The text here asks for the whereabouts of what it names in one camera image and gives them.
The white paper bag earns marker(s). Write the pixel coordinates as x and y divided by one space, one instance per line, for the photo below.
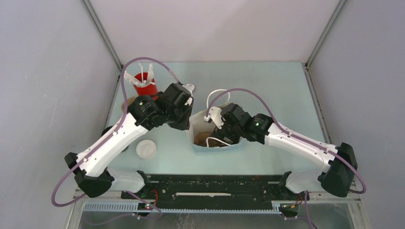
198 124

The brown cardboard cup carrier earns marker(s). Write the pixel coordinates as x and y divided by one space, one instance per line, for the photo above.
207 139

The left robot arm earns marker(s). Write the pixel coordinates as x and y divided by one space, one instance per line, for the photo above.
90 167

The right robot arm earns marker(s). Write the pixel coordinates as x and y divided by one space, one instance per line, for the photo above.
335 166

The red cup holder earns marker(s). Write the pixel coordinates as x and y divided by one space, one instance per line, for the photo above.
150 89

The white lid stack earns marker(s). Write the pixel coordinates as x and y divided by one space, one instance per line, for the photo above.
146 149

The brown cardboard tray stack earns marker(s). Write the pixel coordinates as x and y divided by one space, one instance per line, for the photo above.
129 101

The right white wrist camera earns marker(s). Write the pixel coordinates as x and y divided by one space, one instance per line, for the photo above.
214 115

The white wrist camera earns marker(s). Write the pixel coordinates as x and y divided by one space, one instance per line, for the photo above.
190 88
214 115

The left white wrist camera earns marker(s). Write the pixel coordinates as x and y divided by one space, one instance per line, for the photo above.
190 88

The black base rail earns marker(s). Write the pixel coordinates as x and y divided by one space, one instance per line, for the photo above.
210 194

